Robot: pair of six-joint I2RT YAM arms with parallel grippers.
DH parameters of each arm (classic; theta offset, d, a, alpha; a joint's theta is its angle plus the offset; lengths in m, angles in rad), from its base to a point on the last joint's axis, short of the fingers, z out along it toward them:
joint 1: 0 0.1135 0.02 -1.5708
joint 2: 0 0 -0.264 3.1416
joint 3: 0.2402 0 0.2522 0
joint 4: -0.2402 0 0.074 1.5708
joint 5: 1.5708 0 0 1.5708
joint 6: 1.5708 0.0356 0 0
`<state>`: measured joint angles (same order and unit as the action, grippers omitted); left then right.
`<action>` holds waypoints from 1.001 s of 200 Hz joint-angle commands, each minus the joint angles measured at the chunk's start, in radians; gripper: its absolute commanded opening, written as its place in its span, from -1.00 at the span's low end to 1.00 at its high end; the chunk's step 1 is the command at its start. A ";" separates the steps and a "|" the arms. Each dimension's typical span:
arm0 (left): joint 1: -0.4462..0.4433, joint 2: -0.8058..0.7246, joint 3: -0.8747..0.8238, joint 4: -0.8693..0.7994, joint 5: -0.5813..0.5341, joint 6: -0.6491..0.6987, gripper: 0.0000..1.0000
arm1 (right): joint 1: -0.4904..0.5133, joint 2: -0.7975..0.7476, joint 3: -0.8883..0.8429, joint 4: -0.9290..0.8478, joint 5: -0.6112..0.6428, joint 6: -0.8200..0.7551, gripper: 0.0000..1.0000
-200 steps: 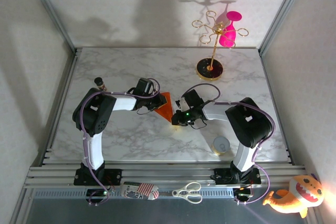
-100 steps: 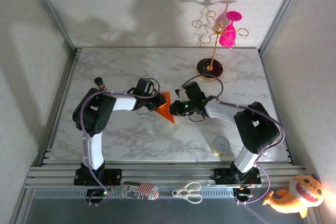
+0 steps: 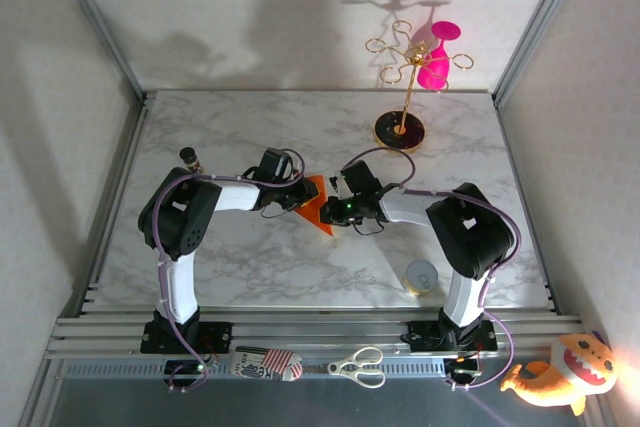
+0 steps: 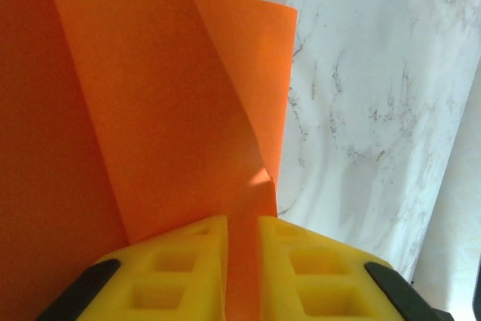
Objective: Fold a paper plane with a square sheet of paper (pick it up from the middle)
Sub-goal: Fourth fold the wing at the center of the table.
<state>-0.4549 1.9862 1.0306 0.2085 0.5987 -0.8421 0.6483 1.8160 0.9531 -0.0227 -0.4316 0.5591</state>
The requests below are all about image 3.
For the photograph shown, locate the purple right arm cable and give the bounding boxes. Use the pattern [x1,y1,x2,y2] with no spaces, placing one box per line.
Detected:
[339,148,524,393]

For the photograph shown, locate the aluminium side rail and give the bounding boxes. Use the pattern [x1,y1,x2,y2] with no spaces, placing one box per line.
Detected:
[492,96,560,316]
[74,91,156,318]

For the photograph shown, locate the gold wire glass rack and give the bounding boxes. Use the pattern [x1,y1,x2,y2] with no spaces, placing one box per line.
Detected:
[364,19,475,154]

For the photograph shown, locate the orange fish plush toy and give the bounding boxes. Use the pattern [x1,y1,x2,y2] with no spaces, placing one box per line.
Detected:
[499,330,619,417]

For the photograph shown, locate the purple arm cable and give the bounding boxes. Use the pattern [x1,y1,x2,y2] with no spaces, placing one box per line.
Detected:
[339,148,524,393]
[152,148,306,393]

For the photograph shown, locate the black controller board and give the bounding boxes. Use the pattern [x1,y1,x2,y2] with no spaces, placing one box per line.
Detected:
[163,359,209,388]
[444,357,484,382]

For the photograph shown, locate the pink wine glass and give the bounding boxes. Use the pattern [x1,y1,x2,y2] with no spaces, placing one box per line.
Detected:
[416,20,462,92]

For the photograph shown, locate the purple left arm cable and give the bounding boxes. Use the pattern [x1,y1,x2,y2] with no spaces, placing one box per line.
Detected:
[152,148,306,393]

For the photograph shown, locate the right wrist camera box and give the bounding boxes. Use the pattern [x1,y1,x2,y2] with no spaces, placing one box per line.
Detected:
[328,172,351,201]

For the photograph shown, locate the orange paper sheet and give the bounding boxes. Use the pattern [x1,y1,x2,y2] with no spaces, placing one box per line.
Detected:
[292,174,335,237]

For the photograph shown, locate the grey perforated cable duct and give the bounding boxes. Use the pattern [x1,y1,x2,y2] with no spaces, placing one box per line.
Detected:
[59,359,451,379]

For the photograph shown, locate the tin can silver lid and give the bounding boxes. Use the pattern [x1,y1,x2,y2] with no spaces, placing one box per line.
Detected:
[403,259,440,297]

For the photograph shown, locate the aluminium frame post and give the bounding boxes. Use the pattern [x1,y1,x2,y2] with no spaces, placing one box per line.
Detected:
[47,0,146,103]
[492,0,586,106]

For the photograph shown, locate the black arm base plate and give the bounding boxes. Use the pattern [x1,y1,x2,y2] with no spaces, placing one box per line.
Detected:
[407,319,499,352]
[139,320,234,354]

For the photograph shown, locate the printed striped pouch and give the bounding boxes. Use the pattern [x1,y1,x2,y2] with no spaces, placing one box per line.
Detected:
[228,345,305,382]

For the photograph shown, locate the aluminium frame rail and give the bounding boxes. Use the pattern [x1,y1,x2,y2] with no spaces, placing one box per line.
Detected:
[44,314,586,361]

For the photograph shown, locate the white handled scissors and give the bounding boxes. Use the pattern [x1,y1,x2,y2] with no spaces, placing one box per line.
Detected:
[327,345,387,389]

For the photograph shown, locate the small dark bottle black cap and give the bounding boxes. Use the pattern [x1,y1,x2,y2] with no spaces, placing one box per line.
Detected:
[178,146,205,176]

